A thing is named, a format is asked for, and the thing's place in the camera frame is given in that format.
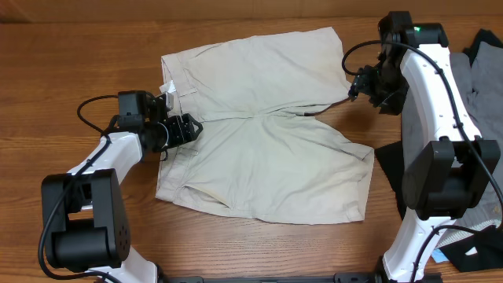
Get beige shorts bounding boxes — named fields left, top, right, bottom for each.
left=156, top=28, right=374, bottom=225

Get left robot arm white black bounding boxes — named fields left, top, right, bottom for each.
left=38, top=90, right=204, bottom=282

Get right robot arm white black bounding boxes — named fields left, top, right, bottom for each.
left=334, top=11, right=501, bottom=282

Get grey garment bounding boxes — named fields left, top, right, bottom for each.
left=402, top=42, right=502, bottom=230

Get light blue cloth piece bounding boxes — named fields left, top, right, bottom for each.
left=431, top=248, right=449, bottom=263

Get black garment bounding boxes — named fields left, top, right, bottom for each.
left=375, top=29, right=502, bottom=272

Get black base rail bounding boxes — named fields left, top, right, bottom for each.
left=156, top=265, right=445, bottom=283

